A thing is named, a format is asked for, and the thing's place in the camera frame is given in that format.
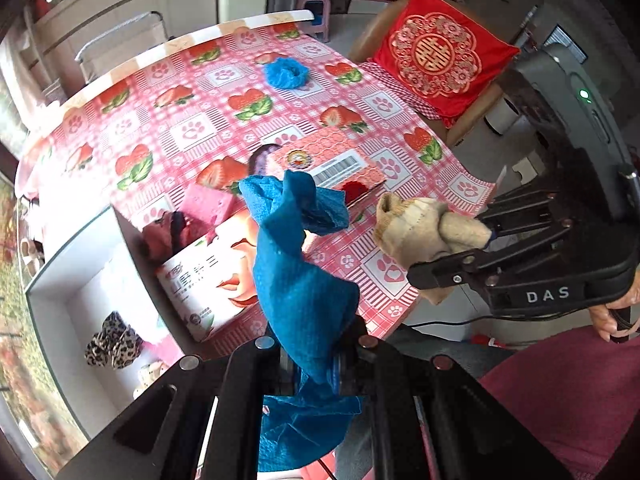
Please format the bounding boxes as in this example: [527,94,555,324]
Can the beige sock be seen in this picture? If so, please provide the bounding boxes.
[373,192,494,306]

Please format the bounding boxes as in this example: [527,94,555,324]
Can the leopard print scrunchie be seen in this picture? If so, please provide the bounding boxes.
[85,311,143,370]

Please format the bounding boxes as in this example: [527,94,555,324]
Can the blue cloth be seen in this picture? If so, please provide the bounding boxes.
[239,171,361,472]
[264,58,309,90]

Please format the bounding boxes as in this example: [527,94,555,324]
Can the striped purple sock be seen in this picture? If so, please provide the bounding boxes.
[247,143,281,176]

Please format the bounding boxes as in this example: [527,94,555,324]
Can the cream polka dot scrunchie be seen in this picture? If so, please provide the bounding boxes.
[132,360,168,399]

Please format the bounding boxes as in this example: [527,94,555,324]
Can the person right hand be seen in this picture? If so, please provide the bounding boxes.
[588,271,639,342]

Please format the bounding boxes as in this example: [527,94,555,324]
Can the red white checked cloth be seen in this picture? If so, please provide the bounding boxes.
[358,61,442,120]

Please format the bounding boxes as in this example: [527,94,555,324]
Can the red embroidered cushion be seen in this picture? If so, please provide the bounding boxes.
[373,0,520,113]

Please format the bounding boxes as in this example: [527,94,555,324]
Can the pink tissue box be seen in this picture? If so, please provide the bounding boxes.
[143,127,386,342]

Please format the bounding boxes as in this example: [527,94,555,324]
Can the grey storage box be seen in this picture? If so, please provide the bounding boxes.
[26,207,198,439]

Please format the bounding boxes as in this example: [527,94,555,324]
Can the dark red sock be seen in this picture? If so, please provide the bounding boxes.
[142,211,213,264]

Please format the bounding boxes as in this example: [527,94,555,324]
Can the purple plastic stool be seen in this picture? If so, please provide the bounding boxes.
[296,0,331,42]

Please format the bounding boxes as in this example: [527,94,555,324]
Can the pink strawberry tablecloth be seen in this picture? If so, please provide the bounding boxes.
[14,8,497,356]

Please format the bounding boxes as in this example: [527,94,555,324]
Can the folding chair with cushion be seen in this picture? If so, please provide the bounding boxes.
[75,11,168,84]

